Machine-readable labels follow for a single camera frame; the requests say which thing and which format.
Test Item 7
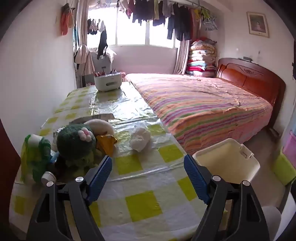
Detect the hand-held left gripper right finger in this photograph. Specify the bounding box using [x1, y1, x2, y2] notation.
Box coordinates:
[184, 154, 271, 241]

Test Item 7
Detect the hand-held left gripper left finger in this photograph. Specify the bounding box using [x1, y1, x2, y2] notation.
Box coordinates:
[26, 155, 113, 241]

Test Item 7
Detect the white plastic bin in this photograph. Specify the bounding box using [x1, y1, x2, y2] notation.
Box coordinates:
[192, 138, 260, 184]

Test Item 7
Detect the yellow snack packet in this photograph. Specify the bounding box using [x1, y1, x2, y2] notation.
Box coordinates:
[95, 135, 117, 157]

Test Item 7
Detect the grey lace-trimmed sock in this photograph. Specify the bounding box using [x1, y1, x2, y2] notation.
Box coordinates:
[129, 126, 151, 153]

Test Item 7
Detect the green plush toy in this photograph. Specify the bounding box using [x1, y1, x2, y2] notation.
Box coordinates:
[53, 123, 102, 168]

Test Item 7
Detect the open cardboard medicine box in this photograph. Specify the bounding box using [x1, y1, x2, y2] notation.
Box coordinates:
[73, 113, 115, 124]

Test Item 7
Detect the green plastic bag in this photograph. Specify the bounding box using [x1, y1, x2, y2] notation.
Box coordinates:
[20, 134, 52, 183]

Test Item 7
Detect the bed with striped sheet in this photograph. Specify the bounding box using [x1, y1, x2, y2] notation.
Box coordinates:
[125, 73, 273, 154]

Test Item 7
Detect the green plastic box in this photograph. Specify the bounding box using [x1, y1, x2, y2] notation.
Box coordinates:
[272, 153, 296, 186]

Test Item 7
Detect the dark red door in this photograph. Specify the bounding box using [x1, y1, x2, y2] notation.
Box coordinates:
[0, 119, 22, 188]

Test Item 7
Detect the white desktop storage caddy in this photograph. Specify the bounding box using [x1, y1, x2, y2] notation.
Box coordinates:
[94, 71, 123, 91]

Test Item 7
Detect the pink plastic basket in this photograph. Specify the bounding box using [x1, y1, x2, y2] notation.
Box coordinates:
[282, 130, 296, 163]

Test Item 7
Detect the wooden headboard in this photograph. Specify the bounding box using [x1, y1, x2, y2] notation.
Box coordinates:
[216, 57, 286, 130]

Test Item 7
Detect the white appliance with lace cover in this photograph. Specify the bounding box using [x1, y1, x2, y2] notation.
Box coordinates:
[92, 47, 117, 73]

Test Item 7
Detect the stack of folded quilts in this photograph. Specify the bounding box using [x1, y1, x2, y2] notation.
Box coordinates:
[185, 39, 218, 78]

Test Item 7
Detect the striped beige curtain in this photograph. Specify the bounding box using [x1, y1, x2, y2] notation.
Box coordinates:
[173, 38, 191, 75]

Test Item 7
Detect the black hanging garment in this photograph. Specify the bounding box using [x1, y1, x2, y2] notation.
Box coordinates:
[97, 25, 110, 60]

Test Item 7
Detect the window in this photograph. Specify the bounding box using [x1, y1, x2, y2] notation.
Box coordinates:
[87, 5, 182, 48]

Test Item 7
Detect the row of hanging clothes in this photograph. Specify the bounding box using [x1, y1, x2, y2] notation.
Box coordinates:
[117, 0, 219, 42]

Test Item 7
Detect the orange hanging garment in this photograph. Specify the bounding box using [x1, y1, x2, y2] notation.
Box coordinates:
[60, 3, 75, 36]

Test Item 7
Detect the framed wall picture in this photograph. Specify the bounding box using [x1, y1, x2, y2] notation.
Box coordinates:
[246, 11, 270, 38]

